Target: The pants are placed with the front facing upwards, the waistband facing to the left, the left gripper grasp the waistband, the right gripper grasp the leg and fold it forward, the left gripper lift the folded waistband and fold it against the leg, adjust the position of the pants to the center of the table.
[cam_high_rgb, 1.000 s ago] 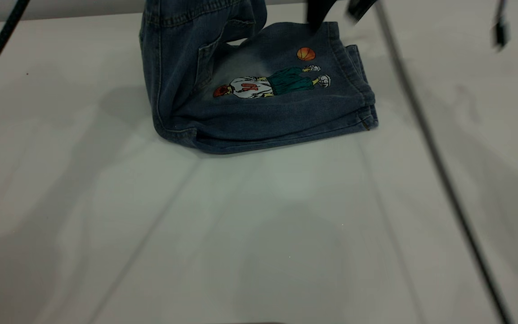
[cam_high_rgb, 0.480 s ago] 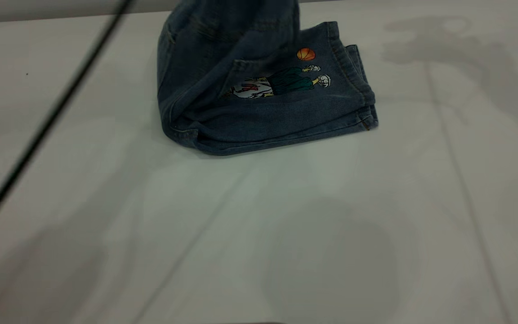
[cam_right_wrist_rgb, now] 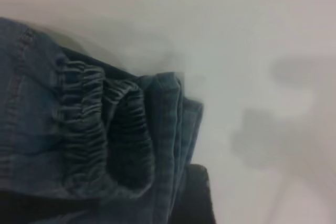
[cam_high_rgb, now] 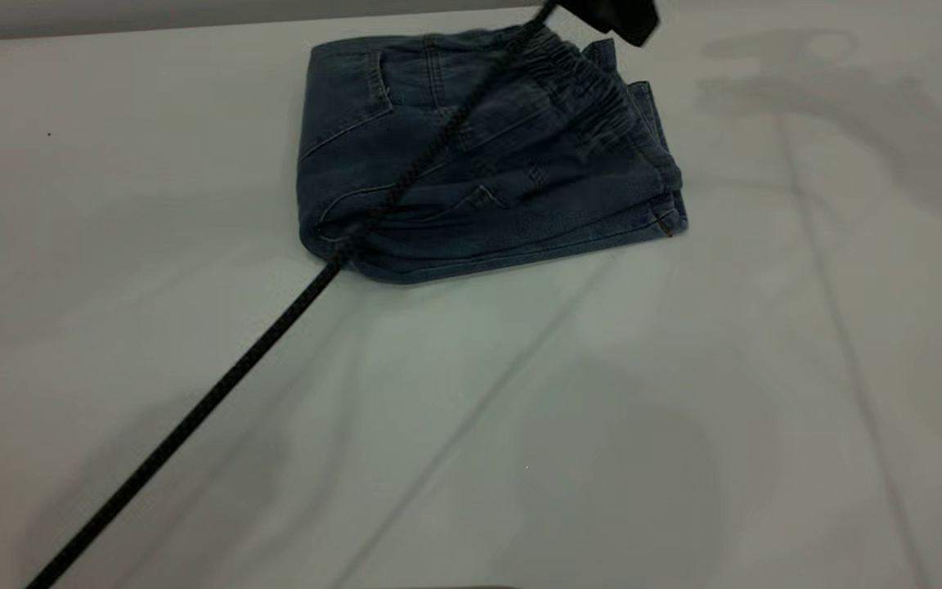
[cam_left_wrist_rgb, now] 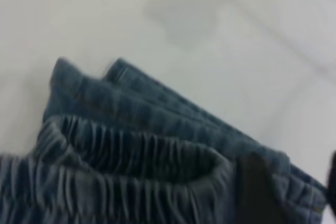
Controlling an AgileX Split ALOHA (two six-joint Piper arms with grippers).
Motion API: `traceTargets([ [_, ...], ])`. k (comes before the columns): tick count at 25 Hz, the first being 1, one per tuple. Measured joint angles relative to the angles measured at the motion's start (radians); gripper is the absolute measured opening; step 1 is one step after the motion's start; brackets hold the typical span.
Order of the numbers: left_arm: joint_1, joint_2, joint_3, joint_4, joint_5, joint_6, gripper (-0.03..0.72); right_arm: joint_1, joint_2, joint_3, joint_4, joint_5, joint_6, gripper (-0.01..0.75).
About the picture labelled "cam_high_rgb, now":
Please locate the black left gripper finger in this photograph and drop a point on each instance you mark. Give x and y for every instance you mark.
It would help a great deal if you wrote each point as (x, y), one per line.
(622, 16)

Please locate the blue denim children's pants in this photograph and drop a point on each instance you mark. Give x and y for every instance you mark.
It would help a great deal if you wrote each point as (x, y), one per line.
(520, 213)

